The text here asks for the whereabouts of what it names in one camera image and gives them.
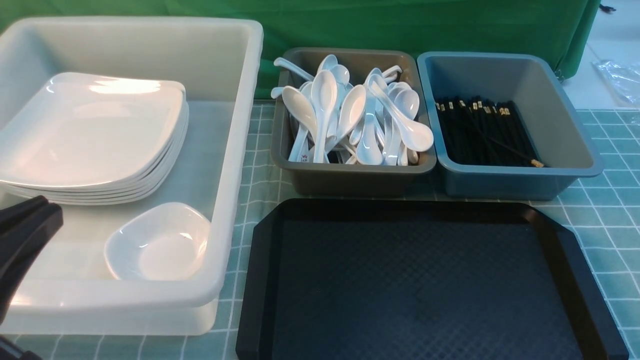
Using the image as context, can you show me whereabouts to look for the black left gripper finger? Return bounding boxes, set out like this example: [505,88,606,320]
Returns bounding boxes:
[0,195,64,320]

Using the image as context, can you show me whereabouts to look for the small white sauce dish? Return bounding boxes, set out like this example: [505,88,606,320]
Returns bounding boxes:
[103,202,211,281]

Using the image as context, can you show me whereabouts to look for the white square rice plate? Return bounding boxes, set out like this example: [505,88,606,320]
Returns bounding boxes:
[1,72,186,189]

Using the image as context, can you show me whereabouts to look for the white ceramic spoon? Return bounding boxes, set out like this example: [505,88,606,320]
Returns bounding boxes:
[311,69,338,164]

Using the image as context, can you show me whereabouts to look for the large white plastic tub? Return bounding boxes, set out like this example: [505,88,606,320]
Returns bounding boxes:
[1,16,264,336]

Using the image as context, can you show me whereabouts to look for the stack of white square plates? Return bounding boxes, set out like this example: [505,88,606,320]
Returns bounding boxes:
[1,82,189,207]

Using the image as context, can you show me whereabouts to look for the grey spoon bin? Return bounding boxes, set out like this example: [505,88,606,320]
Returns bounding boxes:
[270,47,437,198]

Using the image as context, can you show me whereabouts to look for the white spoon front left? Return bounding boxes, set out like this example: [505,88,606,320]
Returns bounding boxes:
[281,85,318,162]

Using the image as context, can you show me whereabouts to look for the black serving tray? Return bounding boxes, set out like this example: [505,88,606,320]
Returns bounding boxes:
[235,198,630,360]

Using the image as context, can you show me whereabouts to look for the white spoon centre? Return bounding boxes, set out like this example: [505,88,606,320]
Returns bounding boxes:
[325,84,367,153]

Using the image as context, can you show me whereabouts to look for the white spoon long right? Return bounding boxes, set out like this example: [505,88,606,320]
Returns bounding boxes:
[367,73,434,152]

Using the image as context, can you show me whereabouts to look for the bundle of black chopsticks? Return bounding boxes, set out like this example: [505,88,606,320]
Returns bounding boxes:
[435,96,546,168]

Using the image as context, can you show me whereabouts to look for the blue chopstick bin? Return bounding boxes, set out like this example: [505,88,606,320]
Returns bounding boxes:
[416,51,604,201]

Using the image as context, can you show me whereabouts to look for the clear plastic bag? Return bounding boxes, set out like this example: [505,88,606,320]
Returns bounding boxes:
[592,59,640,109]

